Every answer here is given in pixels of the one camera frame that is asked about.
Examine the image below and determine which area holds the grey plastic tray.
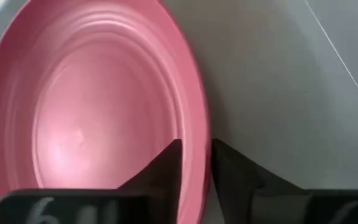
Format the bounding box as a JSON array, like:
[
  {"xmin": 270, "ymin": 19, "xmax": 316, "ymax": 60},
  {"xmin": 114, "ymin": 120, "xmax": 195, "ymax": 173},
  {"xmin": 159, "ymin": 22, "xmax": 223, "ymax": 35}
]
[{"xmin": 0, "ymin": 0, "xmax": 358, "ymax": 224}]

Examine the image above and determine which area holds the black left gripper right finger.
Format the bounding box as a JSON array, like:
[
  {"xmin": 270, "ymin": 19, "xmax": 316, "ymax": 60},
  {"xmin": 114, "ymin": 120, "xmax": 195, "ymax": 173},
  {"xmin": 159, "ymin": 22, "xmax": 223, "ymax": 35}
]
[{"xmin": 211, "ymin": 138, "xmax": 358, "ymax": 224}]

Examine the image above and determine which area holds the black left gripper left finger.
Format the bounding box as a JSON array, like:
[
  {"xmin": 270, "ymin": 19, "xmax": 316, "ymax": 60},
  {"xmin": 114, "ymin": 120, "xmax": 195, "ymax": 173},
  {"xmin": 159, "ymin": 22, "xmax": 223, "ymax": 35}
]
[{"xmin": 0, "ymin": 138, "xmax": 183, "ymax": 224}]

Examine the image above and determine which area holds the pink plastic plate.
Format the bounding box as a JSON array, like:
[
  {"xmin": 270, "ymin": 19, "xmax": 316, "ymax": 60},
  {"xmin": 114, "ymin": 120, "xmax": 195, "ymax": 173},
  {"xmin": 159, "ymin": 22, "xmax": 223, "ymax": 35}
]
[{"xmin": 0, "ymin": 0, "xmax": 213, "ymax": 224}]

